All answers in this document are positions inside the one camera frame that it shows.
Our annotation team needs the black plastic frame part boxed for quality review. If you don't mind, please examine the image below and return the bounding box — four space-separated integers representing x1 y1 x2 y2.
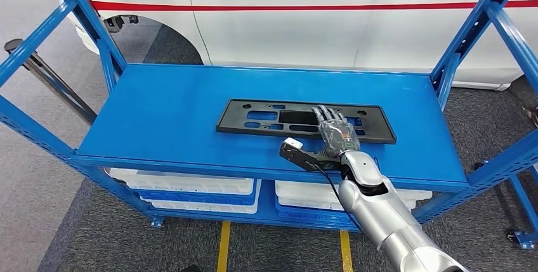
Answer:
215 98 398 145

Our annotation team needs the white car with red stripe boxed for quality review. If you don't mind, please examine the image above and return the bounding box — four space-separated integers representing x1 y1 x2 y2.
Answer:
67 0 538 91

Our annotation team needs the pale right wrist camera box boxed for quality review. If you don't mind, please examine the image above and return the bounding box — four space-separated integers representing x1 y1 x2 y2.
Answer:
284 136 305 150

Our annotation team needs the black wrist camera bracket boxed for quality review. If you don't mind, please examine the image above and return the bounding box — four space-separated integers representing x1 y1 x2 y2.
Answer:
279 143 342 174

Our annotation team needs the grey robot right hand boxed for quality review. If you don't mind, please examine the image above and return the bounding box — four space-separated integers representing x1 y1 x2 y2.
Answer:
311 104 362 160

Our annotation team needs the blue steel shelf rack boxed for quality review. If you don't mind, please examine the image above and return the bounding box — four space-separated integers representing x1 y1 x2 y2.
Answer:
0 0 538 234

